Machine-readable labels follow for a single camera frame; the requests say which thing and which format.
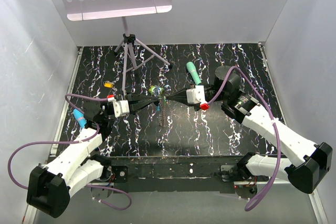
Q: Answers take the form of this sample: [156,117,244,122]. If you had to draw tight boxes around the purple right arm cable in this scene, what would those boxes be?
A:
[206,66,281,212]

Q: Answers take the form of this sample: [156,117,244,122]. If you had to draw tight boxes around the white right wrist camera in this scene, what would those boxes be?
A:
[186,85,209,111]

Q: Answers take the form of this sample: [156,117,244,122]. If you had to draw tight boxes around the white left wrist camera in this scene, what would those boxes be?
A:
[107,95,130,118]

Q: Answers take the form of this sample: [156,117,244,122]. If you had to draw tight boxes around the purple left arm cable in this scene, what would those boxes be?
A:
[7,93,132,211]

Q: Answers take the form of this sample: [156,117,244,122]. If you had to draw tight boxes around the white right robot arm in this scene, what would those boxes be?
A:
[166,65,333,194]

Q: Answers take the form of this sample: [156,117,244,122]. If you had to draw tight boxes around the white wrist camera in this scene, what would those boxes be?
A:
[107,95,130,118]
[186,85,209,111]

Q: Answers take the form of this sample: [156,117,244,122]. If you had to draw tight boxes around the green owl toy block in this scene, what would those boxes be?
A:
[149,85,163,97]

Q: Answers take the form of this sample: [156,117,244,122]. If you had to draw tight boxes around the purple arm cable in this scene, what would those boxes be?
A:
[206,66,281,212]
[7,93,132,211]

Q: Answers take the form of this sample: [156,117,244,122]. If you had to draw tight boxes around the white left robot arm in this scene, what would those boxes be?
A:
[26,93,159,218]

